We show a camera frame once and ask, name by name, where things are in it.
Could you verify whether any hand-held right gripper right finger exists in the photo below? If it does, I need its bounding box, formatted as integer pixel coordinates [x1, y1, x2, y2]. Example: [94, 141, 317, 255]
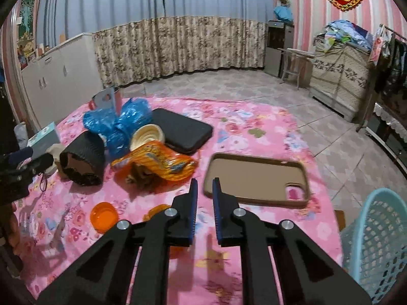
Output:
[212, 177, 372, 305]

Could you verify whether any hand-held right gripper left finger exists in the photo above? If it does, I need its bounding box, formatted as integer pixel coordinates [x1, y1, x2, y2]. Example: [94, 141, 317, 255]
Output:
[36, 178, 199, 305]

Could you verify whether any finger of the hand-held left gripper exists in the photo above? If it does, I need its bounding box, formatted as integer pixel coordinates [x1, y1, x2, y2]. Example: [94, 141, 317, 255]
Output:
[24, 152, 54, 177]

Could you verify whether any cream plastic lid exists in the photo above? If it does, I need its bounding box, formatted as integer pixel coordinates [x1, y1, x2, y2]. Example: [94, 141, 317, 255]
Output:
[130, 125, 166, 151]

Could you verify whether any light blue plastic basket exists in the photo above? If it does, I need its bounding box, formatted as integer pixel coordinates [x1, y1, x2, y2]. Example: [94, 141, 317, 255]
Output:
[340, 188, 407, 305]

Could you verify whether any light blue box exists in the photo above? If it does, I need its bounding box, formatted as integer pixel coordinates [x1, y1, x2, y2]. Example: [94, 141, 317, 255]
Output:
[27, 122, 61, 157]

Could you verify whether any orange plastic lid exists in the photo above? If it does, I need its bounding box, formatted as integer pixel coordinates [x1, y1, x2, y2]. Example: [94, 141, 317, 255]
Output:
[143, 204, 172, 223]

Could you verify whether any brown phone case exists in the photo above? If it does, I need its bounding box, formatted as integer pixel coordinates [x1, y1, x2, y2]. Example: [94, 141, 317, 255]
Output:
[203, 153, 311, 209]

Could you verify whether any orange snack bag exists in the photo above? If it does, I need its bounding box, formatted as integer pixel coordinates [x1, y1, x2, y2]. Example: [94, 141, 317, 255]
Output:
[111, 140, 198, 186]

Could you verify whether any black tablet case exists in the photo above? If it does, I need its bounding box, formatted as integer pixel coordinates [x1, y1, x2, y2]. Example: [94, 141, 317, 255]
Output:
[151, 108, 213, 154]

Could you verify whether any orange plastic cup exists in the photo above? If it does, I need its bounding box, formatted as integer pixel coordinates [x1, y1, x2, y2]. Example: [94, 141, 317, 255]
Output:
[90, 202, 119, 226]

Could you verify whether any pink floral tablecloth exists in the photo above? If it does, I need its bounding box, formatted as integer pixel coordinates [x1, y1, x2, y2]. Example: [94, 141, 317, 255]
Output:
[13, 97, 344, 305]

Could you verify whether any blue plastic bag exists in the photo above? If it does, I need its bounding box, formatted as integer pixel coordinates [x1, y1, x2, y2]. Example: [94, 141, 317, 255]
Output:
[83, 98, 153, 162]

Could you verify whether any white cabinet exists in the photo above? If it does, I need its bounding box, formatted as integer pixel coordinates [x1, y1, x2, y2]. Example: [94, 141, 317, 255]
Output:
[21, 33, 104, 128]

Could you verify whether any red mug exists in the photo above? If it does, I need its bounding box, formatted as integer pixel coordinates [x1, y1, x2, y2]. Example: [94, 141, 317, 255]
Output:
[89, 86, 123, 115]

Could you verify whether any small stool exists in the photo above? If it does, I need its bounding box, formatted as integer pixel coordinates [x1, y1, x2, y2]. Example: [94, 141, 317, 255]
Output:
[280, 48, 315, 89]

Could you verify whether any blue curtain with floral band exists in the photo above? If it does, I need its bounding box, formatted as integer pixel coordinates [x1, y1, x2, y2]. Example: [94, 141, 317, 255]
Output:
[35, 0, 274, 87]

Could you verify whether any grey water dispenser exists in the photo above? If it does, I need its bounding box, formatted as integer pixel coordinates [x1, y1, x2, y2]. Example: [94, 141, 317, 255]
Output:
[264, 21, 295, 77]

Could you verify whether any cloth covered cabinet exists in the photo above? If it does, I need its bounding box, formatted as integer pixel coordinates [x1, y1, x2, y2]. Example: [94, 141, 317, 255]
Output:
[310, 35, 371, 123]

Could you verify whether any low bench with lace cloth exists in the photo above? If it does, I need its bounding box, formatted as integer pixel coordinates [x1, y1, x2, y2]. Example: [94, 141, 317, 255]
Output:
[366, 102, 407, 175]

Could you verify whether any pile of clothes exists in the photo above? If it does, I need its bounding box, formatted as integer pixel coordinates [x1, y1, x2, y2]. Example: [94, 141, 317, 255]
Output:
[324, 20, 373, 51]

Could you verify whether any clothes rack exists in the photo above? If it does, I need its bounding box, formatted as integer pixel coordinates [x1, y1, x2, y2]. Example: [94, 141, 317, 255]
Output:
[356, 24, 407, 134]

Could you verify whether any wall poster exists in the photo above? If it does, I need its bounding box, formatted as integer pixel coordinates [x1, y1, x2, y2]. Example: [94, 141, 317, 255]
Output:
[17, 0, 35, 42]

